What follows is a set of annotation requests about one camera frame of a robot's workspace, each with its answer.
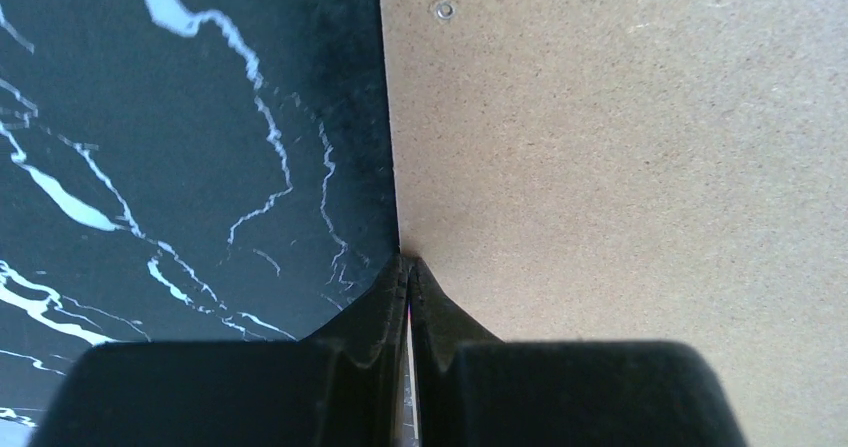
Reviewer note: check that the brown cardboard backing board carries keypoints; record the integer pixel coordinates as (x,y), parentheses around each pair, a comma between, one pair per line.
(671,169)

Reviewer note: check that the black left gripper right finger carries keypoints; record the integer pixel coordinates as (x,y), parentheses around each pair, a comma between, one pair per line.
(475,389)

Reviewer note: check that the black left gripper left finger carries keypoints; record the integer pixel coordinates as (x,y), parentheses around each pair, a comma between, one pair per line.
(340,386)

